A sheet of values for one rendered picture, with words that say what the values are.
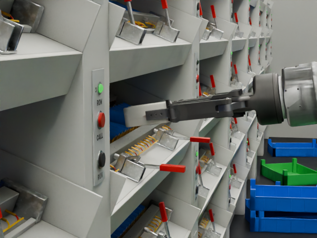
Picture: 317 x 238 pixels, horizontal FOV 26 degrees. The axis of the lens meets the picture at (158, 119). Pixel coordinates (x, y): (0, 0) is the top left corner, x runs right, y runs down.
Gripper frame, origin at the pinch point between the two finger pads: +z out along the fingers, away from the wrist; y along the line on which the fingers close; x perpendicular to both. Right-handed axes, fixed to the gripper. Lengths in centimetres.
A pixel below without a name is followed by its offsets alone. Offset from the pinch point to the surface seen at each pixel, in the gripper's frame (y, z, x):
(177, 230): -30.1, 5.3, 26.2
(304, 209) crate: -152, -15, 54
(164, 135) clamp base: -16.3, 1.9, 5.3
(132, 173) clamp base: 10.3, 0.9, 7.1
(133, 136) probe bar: -4.0, 4.0, 3.5
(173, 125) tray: -32.9, 3.7, 5.5
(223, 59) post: -103, 1, -6
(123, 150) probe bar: 4.0, 3.7, 4.6
